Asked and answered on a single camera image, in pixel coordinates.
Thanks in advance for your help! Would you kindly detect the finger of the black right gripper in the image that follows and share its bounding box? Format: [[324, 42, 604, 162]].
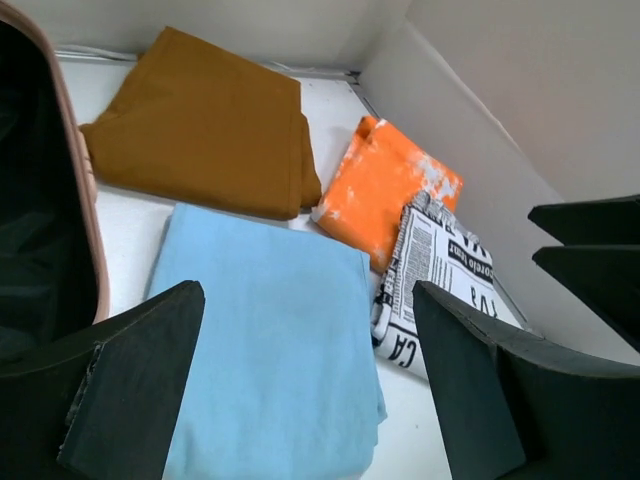
[[528, 195, 640, 246], [533, 245, 639, 350]]

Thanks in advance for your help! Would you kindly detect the light blue cloth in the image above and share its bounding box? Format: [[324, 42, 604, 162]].
[[148, 204, 386, 479]]

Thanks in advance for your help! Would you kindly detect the brown cloth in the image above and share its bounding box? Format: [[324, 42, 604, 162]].
[[81, 27, 321, 220]]

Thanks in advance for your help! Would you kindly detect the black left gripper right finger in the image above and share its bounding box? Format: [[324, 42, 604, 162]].
[[413, 282, 639, 479]]

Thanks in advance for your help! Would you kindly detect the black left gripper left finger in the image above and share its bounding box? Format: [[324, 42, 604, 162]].
[[1, 281, 205, 479]]

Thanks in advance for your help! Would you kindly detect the orange white cloth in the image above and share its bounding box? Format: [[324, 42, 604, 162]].
[[312, 116, 464, 273]]

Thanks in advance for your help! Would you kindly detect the pink hard-shell suitcase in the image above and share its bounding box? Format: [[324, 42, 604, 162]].
[[1, 2, 109, 363]]

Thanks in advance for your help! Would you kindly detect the newspaper print cloth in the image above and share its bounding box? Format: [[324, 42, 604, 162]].
[[371, 191, 520, 380]]

